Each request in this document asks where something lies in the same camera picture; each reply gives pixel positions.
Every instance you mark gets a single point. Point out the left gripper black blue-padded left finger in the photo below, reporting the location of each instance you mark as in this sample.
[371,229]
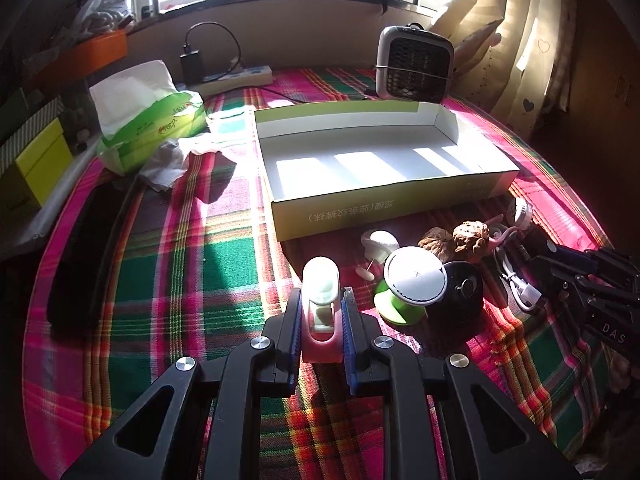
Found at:
[200,419]

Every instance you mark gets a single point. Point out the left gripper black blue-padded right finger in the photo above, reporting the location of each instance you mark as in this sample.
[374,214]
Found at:
[442,418]

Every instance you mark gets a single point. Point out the white round cap device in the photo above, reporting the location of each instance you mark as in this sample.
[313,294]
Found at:
[520,214]

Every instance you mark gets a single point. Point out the black round gadget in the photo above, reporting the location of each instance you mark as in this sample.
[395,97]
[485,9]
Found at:
[463,296]

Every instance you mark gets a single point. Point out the green white round lamp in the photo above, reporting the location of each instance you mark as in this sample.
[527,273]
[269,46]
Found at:
[413,280]

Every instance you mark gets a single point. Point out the white mushroom night light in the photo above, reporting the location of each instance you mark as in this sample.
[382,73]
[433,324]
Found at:
[377,245]

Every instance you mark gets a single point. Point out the brown walnut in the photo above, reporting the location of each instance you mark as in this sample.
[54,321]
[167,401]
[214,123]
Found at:
[471,240]
[439,242]

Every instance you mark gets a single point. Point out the plaid bed sheet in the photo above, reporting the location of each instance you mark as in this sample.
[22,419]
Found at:
[198,271]

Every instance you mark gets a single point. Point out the cream heart curtain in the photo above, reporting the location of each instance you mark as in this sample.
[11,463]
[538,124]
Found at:
[511,57]

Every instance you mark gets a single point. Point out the crumpled white tissue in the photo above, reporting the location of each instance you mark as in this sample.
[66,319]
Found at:
[176,161]

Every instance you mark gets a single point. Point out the grey mini heater fan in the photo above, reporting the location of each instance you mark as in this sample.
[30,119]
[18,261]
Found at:
[413,64]

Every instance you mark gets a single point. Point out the yellow box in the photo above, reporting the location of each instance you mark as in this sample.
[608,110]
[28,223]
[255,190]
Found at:
[29,180]

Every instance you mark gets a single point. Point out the green white cardboard box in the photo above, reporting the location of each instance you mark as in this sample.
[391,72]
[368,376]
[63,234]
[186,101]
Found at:
[334,165]

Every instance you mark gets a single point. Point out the green tissue pack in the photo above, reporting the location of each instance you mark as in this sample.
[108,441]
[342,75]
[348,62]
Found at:
[140,108]

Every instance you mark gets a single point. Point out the black charger adapter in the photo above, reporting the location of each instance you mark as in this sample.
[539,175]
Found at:
[192,66]

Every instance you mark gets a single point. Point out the white power strip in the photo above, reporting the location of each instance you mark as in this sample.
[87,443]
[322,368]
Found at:
[214,85]

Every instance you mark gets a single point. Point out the orange box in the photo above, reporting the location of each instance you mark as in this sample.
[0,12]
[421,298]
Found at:
[79,62]

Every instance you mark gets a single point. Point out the white plastic bags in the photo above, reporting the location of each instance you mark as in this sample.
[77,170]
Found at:
[97,17]

